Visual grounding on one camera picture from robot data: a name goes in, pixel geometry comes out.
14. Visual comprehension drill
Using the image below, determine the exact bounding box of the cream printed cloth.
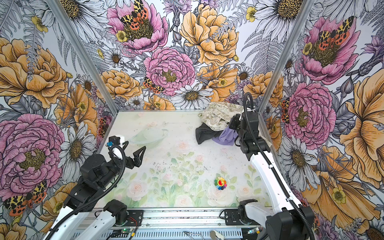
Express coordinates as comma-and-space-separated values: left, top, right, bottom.
198, 102, 244, 132

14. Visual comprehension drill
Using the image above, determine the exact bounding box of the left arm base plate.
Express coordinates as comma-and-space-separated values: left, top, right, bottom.
115, 210, 144, 227

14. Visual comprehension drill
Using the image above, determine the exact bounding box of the aluminium mounting rail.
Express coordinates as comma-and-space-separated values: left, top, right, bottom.
72, 207, 268, 240

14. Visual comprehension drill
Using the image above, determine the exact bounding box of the purple cloth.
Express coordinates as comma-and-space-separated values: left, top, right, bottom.
212, 127, 238, 146

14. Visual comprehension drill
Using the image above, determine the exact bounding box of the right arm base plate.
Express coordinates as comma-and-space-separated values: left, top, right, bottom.
220, 209, 250, 226

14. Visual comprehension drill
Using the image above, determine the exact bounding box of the dark grey cloth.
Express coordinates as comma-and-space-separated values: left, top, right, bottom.
195, 123, 223, 145

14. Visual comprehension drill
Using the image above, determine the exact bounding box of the colourful flower toy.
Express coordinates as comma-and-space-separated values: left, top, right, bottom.
214, 177, 228, 191

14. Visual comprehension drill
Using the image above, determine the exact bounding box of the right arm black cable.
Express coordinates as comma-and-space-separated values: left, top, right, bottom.
242, 92, 316, 240

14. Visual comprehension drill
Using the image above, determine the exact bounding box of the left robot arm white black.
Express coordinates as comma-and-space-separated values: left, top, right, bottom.
44, 136, 146, 240

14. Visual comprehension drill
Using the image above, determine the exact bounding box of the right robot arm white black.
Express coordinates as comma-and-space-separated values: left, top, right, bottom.
229, 112, 315, 240

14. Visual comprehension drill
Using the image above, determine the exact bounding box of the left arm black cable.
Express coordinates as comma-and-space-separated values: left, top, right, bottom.
44, 143, 127, 238

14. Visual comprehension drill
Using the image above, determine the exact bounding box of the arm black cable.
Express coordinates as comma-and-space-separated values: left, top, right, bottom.
44, 143, 127, 238
242, 92, 316, 240

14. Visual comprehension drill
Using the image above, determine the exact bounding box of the green circuit board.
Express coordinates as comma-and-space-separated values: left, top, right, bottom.
113, 228, 137, 238

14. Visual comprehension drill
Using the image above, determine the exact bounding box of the clear glass bowl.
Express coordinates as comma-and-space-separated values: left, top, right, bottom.
129, 128, 169, 149

